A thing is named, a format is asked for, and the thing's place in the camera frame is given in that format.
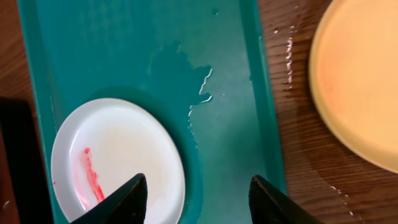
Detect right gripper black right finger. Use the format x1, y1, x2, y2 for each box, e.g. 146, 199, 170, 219
249, 175, 322, 224

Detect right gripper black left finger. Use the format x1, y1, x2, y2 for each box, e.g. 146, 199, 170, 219
71, 173, 148, 224

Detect light blue plate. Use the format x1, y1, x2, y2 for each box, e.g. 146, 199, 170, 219
51, 98, 185, 223

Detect yellow plate back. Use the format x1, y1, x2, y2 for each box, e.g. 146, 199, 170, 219
308, 0, 397, 172

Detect black tray with brown water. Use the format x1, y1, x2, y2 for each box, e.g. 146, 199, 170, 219
1, 97, 53, 223

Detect teal plastic tray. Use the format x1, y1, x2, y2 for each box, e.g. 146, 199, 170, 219
18, 0, 286, 223

